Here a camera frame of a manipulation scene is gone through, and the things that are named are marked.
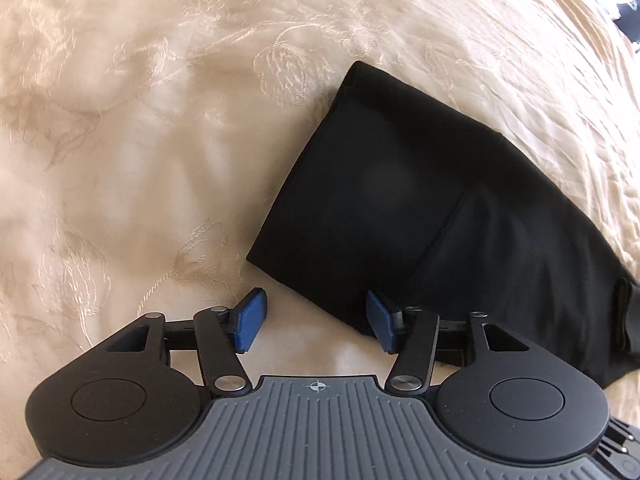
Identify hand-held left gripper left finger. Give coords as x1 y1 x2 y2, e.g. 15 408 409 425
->
105 287 269 395

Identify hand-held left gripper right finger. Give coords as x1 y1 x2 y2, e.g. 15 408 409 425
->
366 290 531 394

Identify black pants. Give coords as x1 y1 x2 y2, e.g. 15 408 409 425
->
246 60 640 391

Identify beige embroidered bedspread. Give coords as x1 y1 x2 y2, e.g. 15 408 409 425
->
0 0 640 480

